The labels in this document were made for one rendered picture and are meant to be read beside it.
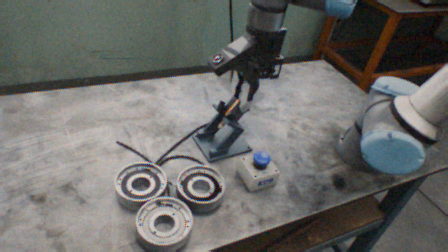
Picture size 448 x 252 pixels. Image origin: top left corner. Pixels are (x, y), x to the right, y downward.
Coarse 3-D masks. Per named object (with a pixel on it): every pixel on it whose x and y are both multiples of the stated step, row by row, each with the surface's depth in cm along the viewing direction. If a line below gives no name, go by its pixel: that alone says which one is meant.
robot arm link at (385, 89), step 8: (376, 80) 82; (384, 80) 81; (392, 80) 82; (400, 80) 83; (376, 88) 81; (384, 88) 79; (392, 88) 77; (400, 88) 78; (408, 88) 79; (416, 88) 80; (368, 96) 85; (376, 96) 81; (384, 96) 79; (392, 96) 77; (368, 104) 82; (376, 104) 78; (360, 112) 88; (360, 120) 87
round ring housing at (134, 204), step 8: (128, 168) 73; (136, 168) 74; (144, 168) 74; (152, 168) 75; (160, 168) 74; (120, 176) 72; (136, 176) 72; (144, 176) 73; (160, 176) 73; (120, 184) 70; (128, 184) 70; (136, 184) 73; (144, 184) 74; (152, 184) 71; (120, 192) 68; (136, 192) 69; (144, 192) 69; (160, 192) 69; (120, 200) 68; (128, 200) 66; (136, 200) 66; (144, 200) 67; (128, 208) 69; (136, 208) 68
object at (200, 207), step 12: (192, 168) 76; (204, 168) 76; (180, 180) 73; (192, 180) 74; (204, 180) 75; (180, 192) 69; (192, 192) 71; (192, 204) 69; (204, 204) 68; (216, 204) 70
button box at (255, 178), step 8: (240, 160) 79; (248, 160) 79; (240, 168) 80; (248, 168) 77; (256, 168) 77; (264, 168) 77; (272, 168) 78; (240, 176) 81; (248, 176) 77; (256, 176) 75; (264, 176) 76; (272, 176) 77; (248, 184) 78; (256, 184) 76; (264, 184) 78; (272, 184) 80
